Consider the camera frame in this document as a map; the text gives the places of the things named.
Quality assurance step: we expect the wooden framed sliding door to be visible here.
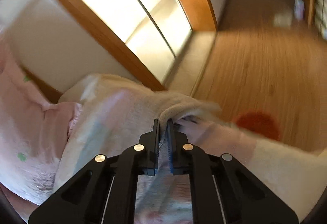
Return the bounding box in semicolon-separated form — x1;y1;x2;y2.
58;0;217;91

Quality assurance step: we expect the pink lavender print right pillow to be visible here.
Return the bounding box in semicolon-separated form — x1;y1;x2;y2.
1;34;82;205

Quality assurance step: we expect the red round floor object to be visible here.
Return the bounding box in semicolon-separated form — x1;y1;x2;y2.
234;111;280;141

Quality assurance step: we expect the beige cable knit sweater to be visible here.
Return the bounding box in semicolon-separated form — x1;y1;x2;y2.
60;74;256;153

